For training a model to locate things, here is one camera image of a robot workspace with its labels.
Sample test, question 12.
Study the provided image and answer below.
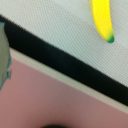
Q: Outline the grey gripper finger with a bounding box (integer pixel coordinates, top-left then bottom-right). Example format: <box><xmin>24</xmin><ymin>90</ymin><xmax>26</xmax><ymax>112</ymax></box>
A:
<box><xmin>0</xmin><ymin>22</ymin><xmax>12</xmax><ymax>90</ymax></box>

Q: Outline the yellow toy banana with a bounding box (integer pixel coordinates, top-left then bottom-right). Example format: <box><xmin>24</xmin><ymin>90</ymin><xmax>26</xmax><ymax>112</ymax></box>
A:
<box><xmin>89</xmin><ymin>0</ymin><xmax>115</xmax><ymax>43</ymax></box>

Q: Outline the woven beige placemat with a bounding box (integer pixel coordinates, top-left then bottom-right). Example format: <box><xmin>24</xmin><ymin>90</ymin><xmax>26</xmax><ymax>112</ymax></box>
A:
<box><xmin>0</xmin><ymin>0</ymin><xmax>128</xmax><ymax>87</ymax></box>

